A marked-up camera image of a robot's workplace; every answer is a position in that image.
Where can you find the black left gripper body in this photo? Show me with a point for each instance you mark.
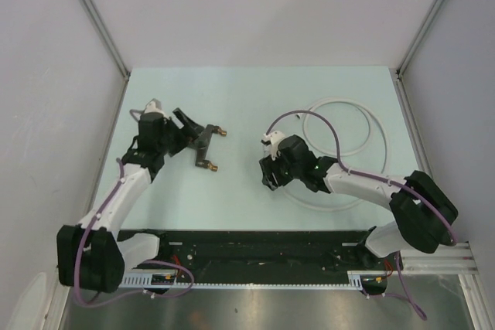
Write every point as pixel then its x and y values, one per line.
pixel 175 139

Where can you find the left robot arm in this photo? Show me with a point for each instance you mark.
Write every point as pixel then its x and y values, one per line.
pixel 89 254

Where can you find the aluminium corner post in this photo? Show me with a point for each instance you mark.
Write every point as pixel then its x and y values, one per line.
pixel 97 21
pixel 427 23

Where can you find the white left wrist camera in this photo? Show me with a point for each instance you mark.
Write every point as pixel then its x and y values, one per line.
pixel 155 106

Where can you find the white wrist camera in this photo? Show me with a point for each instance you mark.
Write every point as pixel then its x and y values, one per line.
pixel 270 143
pixel 155 106

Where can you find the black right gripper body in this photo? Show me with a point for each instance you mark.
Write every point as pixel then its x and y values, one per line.
pixel 283 172

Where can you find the left aluminium corner post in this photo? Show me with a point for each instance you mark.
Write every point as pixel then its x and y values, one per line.
pixel 97 21

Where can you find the aluminium frame rail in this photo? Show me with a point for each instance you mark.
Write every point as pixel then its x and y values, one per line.
pixel 446 260

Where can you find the white slotted cable duct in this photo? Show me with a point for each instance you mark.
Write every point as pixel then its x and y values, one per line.
pixel 161 280

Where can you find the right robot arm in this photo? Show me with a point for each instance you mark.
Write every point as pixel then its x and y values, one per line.
pixel 423 214

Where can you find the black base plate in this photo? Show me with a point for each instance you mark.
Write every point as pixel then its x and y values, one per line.
pixel 268 257

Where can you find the right aluminium corner post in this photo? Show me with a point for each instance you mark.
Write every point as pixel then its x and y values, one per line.
pixel 427 23

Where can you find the dark grey faucet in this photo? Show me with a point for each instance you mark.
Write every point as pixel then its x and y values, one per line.
pixel 200 142

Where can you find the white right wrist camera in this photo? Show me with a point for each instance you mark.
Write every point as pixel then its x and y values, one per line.
pixel 270 143

